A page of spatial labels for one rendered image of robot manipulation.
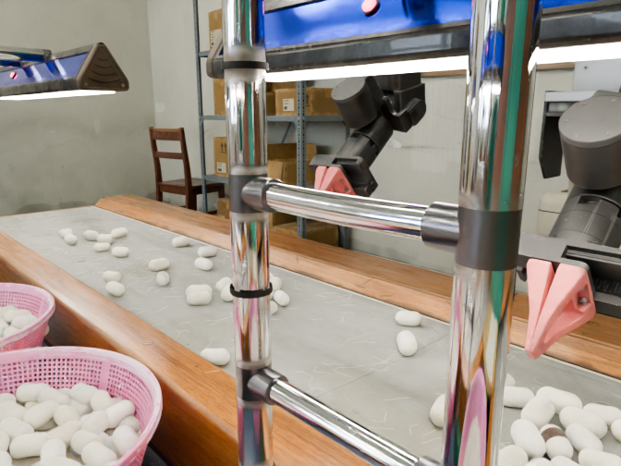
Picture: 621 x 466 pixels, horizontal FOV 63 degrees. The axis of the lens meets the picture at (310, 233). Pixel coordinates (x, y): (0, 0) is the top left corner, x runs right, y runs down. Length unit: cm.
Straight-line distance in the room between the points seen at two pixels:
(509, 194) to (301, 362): 41
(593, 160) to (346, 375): 31
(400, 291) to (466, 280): 54
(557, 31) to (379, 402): 34
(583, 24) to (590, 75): 75
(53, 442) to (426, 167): 265
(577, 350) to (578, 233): 18
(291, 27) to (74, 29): 478
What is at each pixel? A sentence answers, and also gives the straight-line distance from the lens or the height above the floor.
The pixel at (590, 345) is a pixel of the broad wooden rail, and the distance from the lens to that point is 64.
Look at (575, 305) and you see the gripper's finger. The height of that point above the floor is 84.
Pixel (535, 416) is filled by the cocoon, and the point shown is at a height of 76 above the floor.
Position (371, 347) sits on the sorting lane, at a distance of 61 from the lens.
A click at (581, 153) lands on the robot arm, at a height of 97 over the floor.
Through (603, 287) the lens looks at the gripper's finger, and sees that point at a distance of 50.
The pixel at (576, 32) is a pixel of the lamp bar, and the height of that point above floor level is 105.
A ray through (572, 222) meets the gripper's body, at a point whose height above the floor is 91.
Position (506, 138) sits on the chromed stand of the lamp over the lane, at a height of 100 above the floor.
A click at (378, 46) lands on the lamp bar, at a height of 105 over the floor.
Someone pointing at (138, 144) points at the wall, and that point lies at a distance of 536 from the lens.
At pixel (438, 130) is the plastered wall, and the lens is 290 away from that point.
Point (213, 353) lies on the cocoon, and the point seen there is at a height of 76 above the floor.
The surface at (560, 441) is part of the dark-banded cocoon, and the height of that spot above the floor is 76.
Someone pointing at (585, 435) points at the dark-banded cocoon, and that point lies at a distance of 48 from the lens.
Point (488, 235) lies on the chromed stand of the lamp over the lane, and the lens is 19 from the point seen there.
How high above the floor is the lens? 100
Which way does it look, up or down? 13 degrees down
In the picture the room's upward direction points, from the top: straight up
